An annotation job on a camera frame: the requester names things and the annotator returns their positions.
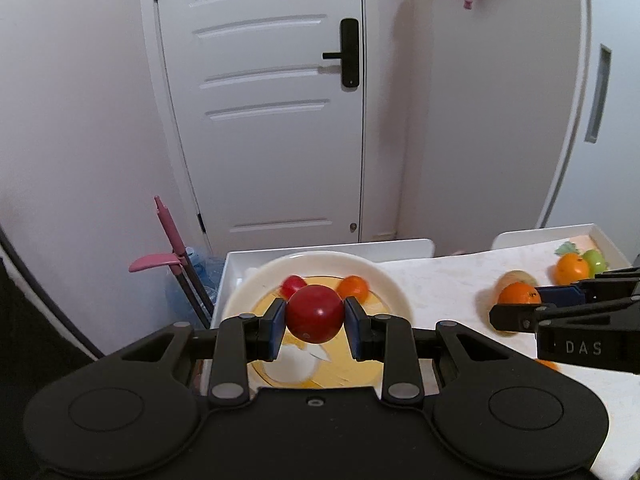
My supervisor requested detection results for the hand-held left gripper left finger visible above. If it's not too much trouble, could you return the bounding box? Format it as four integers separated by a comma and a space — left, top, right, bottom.
119, 299, 288, 408

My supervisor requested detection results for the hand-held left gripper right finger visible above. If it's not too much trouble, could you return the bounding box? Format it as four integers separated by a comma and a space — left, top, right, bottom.
344, 296, 506, 404

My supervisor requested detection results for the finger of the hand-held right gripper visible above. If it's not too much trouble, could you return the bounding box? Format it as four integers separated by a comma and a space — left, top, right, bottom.
534, 267, 640, 306
489, 296, 640, 333

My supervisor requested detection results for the striped yellow red apple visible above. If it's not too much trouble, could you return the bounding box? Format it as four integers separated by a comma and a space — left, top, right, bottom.
477, 270, 537, 337

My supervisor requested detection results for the green apple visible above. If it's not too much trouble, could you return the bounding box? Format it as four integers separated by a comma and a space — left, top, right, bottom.
580, 249, 608, 278

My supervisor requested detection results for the cream bowl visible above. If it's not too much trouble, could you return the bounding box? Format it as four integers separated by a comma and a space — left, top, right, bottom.
224, 251, 414, 391

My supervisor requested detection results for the small orange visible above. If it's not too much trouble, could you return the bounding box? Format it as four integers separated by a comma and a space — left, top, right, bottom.
336, 275, 371, 301

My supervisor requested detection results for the pink mop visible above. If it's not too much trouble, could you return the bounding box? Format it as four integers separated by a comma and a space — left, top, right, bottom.
128, 195, 216, 331

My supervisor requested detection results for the white panelled door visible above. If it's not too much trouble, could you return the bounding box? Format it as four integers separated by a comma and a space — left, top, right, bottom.
152, 0, 366, 256

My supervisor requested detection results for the white sliding door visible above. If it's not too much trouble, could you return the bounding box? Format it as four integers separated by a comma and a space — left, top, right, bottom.
535, 0, 640, 231

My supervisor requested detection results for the grey recessed door handle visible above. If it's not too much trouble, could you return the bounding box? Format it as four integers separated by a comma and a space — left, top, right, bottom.
585, 44, 613, 143

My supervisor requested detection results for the black door lock handle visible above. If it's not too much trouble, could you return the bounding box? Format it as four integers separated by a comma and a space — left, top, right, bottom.
322, 18, 360, 87

